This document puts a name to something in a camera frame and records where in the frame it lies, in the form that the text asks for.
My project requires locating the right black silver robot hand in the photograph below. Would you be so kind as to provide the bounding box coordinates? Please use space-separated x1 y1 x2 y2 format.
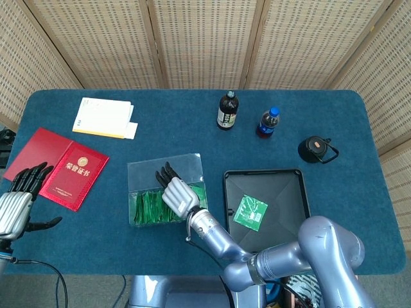
155 161 201 221

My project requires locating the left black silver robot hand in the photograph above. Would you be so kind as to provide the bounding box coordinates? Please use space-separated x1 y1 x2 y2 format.
0 162 64 241

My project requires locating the clear box of green packets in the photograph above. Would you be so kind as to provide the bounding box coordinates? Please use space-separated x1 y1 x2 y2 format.
127 153 209 228

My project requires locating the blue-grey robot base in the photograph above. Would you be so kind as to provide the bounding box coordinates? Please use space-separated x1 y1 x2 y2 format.
128 275 267 308

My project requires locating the dark glass bottle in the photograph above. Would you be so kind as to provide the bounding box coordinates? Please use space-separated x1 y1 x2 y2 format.
216 90 240 132

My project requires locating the blue table cloth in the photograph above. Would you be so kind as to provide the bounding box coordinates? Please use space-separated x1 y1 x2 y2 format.
0 89 407 277

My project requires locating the red certificate folder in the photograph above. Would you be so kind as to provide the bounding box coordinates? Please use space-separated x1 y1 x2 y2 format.
3 127 110 212

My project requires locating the black device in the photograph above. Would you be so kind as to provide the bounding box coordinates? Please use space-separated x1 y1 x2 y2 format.
0 128 15 151

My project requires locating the white paper card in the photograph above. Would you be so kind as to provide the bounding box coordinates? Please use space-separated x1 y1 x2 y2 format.
123 121 139 141

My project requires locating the black plastic tray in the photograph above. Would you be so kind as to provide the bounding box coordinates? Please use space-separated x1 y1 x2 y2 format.
223 168 311 254

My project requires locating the white booklet yellow edge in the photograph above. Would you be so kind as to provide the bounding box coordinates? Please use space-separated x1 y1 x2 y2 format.
72 97 135 139

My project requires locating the cola bottle blue label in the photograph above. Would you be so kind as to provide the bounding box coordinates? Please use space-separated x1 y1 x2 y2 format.
256 107 281 139

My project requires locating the black round lidded cup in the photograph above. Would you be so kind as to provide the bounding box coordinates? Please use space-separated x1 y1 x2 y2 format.
297 135 340 165

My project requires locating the woven wooden folding screen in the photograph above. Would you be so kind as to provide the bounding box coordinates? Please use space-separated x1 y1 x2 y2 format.
0 0 411 257

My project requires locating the black cable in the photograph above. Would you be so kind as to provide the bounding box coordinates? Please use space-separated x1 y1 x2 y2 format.
9 256 69 308

